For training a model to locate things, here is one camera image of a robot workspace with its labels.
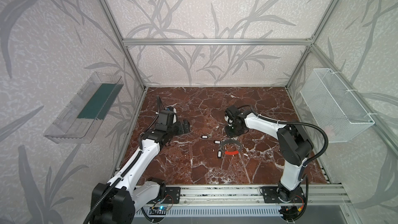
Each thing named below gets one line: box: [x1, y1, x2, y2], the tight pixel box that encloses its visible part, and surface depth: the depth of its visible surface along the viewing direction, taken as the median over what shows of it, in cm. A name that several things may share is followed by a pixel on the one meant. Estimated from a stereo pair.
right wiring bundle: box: [278, 198, 308, 222], surface depth 71 cm
